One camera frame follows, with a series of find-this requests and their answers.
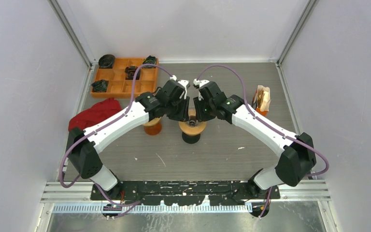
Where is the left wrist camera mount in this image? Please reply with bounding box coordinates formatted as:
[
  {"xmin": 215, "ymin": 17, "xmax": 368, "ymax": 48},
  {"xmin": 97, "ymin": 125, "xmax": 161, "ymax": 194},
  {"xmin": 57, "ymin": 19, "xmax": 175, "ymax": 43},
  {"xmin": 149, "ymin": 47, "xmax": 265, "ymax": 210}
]
[{"xmin": 169, "ymin": 75, "xmax": 190, "ymax": 100}]

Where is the orange glass carafe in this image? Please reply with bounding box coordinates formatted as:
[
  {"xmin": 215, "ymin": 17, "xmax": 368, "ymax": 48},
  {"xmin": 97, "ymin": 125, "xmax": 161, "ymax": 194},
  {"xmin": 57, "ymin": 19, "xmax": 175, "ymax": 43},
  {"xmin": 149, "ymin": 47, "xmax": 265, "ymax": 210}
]
[{"xmin": 143, "ymin": 117, "xmax": 162, "ymax": 135}]

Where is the red cloth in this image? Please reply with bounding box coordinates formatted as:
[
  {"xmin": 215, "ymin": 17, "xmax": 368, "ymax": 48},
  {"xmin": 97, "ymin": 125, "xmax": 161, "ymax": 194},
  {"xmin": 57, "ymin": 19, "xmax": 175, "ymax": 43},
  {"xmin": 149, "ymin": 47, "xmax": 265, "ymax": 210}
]
[{"xmin": 68, "ymin": 98, "xmax": 122, "ymax": 131}]

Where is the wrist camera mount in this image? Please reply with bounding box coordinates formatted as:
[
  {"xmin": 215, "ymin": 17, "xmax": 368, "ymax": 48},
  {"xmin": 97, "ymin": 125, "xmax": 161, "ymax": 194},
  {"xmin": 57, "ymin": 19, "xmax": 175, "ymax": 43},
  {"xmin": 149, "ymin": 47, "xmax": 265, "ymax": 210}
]
[
  {"xmin": 193, "ymin": 78, "xmax": 210, "ymax": 101},
  {"xmin": 169, "ymin": 75, "xmax": 190, "ymax": 100}
]

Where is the green coil top right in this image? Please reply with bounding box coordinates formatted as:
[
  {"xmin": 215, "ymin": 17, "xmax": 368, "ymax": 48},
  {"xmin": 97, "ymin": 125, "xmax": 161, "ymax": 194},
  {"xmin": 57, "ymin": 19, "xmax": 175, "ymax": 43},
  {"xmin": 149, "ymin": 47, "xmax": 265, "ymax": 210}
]
[{"xmin": 142, "ymin": 55, "xmax": 157, "ymax": 69}]

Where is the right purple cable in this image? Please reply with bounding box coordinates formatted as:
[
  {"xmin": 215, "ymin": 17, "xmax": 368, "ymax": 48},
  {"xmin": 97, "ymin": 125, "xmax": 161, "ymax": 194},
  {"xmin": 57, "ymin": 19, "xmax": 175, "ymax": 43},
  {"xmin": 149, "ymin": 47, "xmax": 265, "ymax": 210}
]
[{"xmin": 194, "ymin": 64, "xmax": 330, "ymax": 218}]

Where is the red black carafe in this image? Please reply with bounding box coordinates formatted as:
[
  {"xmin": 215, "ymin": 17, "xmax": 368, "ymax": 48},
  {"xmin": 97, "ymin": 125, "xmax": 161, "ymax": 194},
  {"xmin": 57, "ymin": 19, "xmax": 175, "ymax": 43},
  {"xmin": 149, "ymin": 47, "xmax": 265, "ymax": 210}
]
[{"xmin": 182, "ymin": 132, "xmax": 200, "ymax": 144}]

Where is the orange wooden compartment tray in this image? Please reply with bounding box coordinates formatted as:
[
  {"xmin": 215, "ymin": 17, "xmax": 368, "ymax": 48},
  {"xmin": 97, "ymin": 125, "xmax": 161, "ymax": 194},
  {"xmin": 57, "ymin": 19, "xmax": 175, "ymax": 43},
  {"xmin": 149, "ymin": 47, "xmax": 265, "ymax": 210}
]
[{"xmin": 90, "ymin": 58, "xmax": 158, "ymax": 99}]

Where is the clear glass dripper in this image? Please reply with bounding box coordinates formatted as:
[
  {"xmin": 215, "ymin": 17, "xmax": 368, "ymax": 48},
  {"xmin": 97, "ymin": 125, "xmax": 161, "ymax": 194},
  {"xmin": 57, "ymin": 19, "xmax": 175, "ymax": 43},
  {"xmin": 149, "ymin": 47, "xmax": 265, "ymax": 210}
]
[{"xmin": 187, "ymin": 116, "xmax": 199, "ymax": 127}]

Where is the green coil bottom left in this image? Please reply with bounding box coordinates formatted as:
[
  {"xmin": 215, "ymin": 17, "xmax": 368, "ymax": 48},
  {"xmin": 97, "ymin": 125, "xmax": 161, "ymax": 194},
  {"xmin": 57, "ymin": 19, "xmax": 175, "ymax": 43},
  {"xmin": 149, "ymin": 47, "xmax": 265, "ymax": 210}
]
[{"xmin": 91, "ymin": 79, "xmax": 109, "ymax": 93}]

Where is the orange coffee filter box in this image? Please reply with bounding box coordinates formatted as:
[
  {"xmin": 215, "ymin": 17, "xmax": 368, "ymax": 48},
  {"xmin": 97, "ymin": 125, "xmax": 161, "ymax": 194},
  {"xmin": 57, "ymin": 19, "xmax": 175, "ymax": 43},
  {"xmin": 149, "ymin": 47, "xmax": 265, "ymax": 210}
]
[{"xmin": 251, "ymin": 85, "xmax": 271, "ymax": 116}]

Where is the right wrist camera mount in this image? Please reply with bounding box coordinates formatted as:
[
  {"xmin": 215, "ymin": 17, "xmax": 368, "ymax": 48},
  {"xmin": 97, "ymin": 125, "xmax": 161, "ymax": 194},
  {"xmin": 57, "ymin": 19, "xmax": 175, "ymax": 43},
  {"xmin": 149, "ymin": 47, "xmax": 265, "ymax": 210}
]
[{"xmin": 193, "ymin": 78, "xmax": 210, "ymax": 101}]

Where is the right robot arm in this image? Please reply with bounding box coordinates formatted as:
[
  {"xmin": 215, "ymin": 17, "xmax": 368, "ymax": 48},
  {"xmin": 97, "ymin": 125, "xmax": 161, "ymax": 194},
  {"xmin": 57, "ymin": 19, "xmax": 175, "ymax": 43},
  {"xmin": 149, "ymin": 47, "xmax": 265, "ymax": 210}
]
[{"xmin": 193, "ymin": 80, "xmax": 316, "ymax": 199}]

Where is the green coil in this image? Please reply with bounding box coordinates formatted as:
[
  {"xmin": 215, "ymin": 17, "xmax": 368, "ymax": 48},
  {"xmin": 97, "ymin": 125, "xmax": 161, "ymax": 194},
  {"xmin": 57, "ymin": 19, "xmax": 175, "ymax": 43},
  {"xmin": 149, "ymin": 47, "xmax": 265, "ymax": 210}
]
[
  {"xmin": 142, "ymin": 55, "xmax": 157, "ymax": 69},
  {"xmin": 91, "ymin": 79, "xmax": 109, "ymax": 93}
]

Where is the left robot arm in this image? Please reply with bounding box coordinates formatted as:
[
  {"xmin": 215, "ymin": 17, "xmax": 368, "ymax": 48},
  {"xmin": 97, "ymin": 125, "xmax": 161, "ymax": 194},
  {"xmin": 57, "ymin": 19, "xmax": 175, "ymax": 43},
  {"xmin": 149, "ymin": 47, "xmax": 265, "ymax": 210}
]
[{"xmin": 66, "ymin": 77, "xmax": 190, "ymax": 200}]

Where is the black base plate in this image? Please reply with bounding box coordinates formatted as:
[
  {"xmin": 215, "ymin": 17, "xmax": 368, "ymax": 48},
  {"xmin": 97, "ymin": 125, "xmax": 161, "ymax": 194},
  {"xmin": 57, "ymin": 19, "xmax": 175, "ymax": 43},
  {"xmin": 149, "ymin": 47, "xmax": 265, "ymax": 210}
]
[{"xmin": 109, "ymin": 180, "xmax": 268, "ymax": 206}]

